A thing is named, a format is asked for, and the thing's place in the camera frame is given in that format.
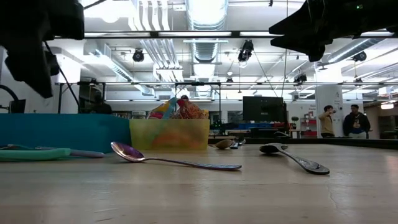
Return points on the iridescent rainbow spoon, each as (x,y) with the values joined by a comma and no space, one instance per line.
(130,153)

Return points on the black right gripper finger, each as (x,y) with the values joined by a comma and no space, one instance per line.
(304,18)
(311,46)

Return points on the translucent yellow plastic bin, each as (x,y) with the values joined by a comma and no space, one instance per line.
(168,137)

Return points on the yellow chicken ramen packet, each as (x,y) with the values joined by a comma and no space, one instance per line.
(206,114)

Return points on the black computer monitor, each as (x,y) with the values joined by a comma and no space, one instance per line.
(263,109)

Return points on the black ceiling spotlight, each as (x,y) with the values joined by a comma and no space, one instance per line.
(360,56)
(300,78)
(245,51)
(138,56)

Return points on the white-lidded glass spice jar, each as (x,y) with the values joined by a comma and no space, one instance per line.
(138,114)

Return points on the blue-striped low-sodium ramen packet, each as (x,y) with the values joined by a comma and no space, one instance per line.
(161,110)

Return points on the small black monitor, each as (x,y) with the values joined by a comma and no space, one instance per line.
(17,106)

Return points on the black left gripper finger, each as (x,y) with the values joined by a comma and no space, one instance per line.
(31,68)

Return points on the black overhead crossbar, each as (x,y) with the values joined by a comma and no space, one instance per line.
(199,34)

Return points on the white square pillar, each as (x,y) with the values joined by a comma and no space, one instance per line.
(337,96)

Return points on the person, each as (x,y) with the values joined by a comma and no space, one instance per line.
(101,107)
(327,123)
(356,123)
(184,97)

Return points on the plain silver spoon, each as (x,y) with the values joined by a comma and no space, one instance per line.
(224,143)

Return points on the all-black metal spoon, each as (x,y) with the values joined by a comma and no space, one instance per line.
(308,164)

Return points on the dark blue plastic bin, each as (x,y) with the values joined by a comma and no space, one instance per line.
(62,130)

